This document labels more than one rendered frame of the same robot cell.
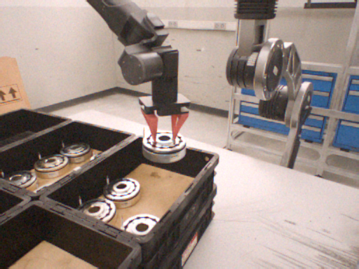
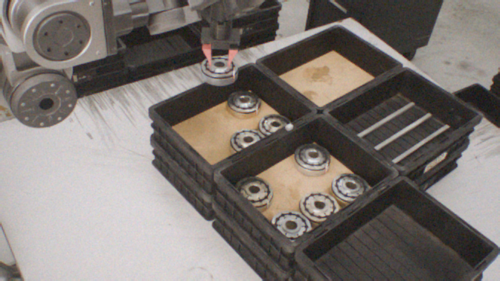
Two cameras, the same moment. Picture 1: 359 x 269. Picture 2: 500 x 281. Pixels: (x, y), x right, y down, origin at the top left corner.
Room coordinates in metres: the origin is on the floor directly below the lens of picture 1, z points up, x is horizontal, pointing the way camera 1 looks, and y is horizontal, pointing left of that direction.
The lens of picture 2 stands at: (1.78, 0.50, 1.98)
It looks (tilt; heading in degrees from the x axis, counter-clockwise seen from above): 44 degrees down; 197
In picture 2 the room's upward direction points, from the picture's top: 7 degrees clockwise
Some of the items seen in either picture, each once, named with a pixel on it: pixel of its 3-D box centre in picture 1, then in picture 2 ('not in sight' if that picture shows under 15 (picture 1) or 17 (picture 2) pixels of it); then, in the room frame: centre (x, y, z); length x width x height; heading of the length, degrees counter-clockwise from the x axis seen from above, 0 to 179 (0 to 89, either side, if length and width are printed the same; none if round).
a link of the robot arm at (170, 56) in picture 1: (163, 63); (223, 7); (0.59, 0.03, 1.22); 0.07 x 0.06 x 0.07; 144
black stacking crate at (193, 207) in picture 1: (141, 192); (232, 126); (0.63, 0.10, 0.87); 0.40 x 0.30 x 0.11; 152
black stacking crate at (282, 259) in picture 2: (63, 166); (303, 188); (0.77, 0.36, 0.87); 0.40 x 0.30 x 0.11; 152
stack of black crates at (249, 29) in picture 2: not in sight; (229, 39); (-0.48, -0.35, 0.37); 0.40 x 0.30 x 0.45; 144
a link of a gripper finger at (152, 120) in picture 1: (159, 122); (224, 51); (0.59, 0.04, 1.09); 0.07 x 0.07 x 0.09; 23
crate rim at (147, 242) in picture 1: (141, 176); (234, 113); (0.63, 0.10, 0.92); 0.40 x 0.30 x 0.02; 152
